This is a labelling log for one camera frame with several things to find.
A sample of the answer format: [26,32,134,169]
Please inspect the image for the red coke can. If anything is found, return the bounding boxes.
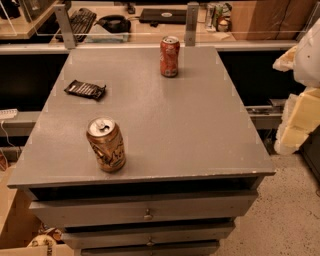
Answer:
[160,36,180,78]

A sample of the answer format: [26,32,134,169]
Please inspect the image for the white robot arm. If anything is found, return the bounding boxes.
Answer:
[293,18,320,88]

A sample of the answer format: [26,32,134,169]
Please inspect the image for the gold brown soda can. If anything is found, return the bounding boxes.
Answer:
[86,117,126,172]

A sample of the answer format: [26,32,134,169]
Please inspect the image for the grey drawer cabinet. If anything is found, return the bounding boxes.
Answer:
[6,45,277,256]

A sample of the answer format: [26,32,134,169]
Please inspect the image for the black snack bag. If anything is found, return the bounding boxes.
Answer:
[64,80,106,100]

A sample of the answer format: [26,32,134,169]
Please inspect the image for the black laptop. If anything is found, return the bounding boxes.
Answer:
[139,8,187,25]

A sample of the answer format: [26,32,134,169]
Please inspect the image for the black headphones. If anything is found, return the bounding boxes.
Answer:
[97,15,131,33]

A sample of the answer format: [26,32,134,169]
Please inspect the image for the bottom grey drawer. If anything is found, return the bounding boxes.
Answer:
[81,240,219,256]

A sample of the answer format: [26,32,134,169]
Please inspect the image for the grey drawer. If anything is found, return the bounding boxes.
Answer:
[30,190,258,228]
[62,221,235,249]
[81,240,219,256]

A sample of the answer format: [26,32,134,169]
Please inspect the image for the top grey drawer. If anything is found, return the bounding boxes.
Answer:
[30,190,258,228]

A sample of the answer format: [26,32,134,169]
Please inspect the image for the black keyboard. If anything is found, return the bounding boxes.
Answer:
[64,7,97,42]

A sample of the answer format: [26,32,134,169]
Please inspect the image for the middle grey drawer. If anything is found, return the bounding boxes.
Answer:
[62,221,235,249]

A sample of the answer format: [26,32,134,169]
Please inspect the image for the white power strip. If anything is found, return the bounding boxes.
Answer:
[0,109,18,120]

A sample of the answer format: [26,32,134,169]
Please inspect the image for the cardboard box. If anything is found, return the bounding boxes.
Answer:
[0,166,76,256]

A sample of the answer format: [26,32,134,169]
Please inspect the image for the right metal bracket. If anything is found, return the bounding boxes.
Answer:
[184,2,199,46]

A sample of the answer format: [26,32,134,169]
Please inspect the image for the metal bracket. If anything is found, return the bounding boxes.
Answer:
[54,4,77,49]
[184,2,199,46]

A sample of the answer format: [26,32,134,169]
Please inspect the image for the left metal bracket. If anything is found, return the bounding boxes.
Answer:
[54,4,77,49]

